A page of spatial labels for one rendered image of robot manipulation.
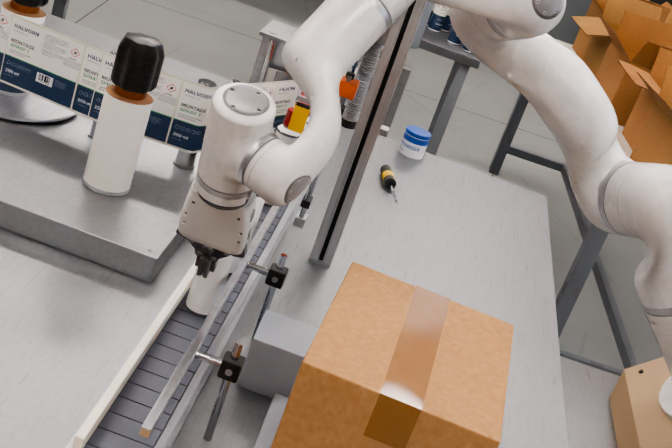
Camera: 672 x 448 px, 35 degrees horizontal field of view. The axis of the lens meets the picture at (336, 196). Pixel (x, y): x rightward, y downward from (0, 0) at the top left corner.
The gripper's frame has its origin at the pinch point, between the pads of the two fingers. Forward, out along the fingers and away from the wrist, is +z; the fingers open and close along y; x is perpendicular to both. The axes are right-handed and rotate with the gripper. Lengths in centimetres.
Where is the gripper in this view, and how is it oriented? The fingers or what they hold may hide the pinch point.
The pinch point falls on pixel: (206, 261)
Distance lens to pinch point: 159.1
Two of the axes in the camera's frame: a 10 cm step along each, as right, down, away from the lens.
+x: -2.5, 6.2, -7.4
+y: -9.4, -3.5, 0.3
